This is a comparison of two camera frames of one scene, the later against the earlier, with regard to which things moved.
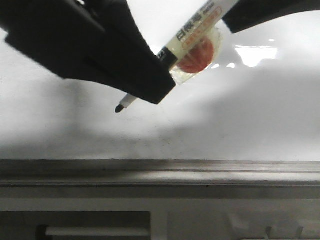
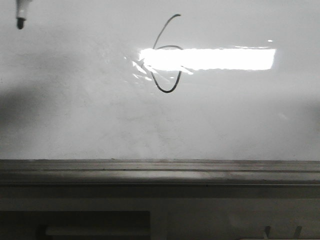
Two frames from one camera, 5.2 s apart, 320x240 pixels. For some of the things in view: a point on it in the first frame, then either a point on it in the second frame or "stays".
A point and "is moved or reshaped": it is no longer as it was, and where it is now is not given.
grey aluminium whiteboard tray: [159, 172] stays
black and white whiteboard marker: [187, 39] is moved or reshaped
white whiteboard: [259, 99] stays
